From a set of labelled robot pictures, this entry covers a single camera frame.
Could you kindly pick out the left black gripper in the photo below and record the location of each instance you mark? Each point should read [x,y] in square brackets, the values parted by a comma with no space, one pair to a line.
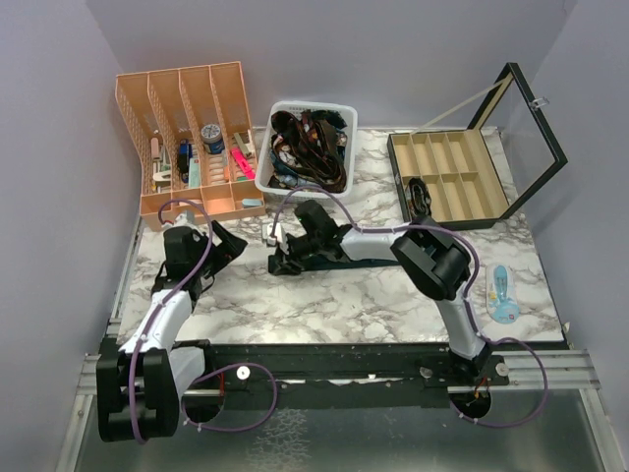
[230,246]

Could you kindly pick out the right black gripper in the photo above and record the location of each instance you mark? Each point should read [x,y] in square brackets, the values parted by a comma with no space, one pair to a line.
[285,259]

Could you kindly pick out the dark green tie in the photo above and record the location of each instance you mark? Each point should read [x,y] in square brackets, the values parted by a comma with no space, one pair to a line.
[320,263]

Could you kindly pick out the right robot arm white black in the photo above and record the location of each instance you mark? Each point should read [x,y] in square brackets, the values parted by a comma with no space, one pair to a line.
[438,263]

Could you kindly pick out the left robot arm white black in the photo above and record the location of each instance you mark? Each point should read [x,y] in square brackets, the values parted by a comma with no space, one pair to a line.
[140,386]

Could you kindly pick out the pile of patterned ties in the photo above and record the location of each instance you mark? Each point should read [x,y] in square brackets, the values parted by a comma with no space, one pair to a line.
[308,149]

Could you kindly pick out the light blue eraser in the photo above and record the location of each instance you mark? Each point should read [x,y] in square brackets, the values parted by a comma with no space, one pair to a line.
[247,203]

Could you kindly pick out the pink highlighter marker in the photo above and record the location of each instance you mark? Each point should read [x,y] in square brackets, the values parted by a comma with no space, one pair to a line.
[243,164]

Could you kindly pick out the orange desk file organizer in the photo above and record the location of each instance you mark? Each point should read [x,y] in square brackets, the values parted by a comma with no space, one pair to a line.
[164,111]

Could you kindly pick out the blue round tin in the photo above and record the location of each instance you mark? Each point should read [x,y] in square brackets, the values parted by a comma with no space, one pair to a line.
[212,138]

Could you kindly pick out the white plastic basket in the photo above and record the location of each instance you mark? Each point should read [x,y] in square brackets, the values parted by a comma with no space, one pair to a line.
[265,169]

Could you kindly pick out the rolled patterned tie in box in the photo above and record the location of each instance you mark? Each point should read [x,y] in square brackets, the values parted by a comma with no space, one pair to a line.
[417,197]

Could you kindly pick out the black tie storage box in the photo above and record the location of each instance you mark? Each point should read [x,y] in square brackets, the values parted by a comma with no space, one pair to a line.
[483,159]

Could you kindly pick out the light blue scissors package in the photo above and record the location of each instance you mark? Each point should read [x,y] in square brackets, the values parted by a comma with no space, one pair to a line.
[501,301]

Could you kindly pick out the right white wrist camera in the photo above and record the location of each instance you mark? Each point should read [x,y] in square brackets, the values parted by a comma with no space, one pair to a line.
[273,235]

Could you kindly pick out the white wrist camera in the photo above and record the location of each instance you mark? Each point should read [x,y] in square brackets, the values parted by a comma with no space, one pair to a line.
[273,235]
[184,219]

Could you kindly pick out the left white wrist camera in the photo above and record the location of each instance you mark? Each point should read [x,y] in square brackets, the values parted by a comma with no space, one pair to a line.
[184,219]

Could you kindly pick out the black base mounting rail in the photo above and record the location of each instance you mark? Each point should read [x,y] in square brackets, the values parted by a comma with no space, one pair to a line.
[267,360]

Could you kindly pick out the aluminium frame rail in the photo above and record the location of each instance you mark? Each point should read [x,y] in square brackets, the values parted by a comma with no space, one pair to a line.
[518,370]

